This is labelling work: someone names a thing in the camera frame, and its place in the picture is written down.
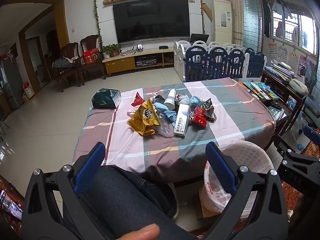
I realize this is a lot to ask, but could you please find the stack of books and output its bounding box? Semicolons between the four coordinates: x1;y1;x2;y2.
240;63;295;101

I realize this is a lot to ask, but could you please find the white plastic bag wad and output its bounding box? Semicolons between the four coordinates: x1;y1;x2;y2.
175;94;190;105

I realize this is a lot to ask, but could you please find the wooden tv cabinet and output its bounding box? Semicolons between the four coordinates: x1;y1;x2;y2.
103;47;174;76

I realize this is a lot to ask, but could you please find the large black television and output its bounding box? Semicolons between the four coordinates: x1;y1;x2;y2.
113;0;190;43

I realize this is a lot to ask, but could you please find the yellow chip bag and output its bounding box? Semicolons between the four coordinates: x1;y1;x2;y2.
127;99;161;136

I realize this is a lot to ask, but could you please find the potted green plant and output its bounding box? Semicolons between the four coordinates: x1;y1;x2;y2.
101;43;121;59

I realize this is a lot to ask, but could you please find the white standing air conditioner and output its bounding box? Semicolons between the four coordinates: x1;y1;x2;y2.
212;0;233;45

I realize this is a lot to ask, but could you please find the dark green gift bag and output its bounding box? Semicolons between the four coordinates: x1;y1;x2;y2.
92;88;121;109

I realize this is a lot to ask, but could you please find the beige curtain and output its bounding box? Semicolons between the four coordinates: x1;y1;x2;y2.
230;0;244;46

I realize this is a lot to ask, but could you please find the blue white baby fence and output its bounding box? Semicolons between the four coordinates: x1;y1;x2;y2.
173;40;267;82

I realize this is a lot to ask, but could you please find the dark green wrapper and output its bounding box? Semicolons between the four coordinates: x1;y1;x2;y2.
152;95;165;104

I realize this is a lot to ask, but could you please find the dark wooden armchair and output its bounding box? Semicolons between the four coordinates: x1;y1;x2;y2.
52;34;107;93

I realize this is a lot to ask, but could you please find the clear printed plastic bag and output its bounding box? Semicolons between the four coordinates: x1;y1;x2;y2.
155;113;174;138

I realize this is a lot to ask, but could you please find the person's dark jeans leg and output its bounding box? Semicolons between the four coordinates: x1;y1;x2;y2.
80;165;193;239

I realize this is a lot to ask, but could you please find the green brown snack pouch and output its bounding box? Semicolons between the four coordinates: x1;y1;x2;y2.
202;98;216;122

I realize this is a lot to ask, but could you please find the red paper bag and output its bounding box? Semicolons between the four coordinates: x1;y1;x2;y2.
131;92;145;107

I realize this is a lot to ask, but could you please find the white blue ointment box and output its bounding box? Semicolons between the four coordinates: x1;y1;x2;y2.
174;104;190;137

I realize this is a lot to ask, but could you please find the white paper cup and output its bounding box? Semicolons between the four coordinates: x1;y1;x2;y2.
164;89;176;111

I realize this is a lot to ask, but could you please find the plaid tablecloth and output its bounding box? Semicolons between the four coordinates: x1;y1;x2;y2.
72;77;276;181

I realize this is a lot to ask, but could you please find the wooden side shelf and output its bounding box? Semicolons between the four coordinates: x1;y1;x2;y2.
261;70;306;141

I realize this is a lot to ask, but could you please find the red gift box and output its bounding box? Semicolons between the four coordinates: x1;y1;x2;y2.
83;48;101;65

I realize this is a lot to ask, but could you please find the person's left thumb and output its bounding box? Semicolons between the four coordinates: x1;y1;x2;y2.
118;224;160;240

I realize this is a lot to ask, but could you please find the light blue face mask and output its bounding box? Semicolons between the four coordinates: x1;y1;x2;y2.
190;96;203;107

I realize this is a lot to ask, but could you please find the blue textured cloth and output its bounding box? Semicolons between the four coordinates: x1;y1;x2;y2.
153;102;177;127

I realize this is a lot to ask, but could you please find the red cigarette carton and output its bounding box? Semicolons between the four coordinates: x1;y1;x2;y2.
191;106;207;128

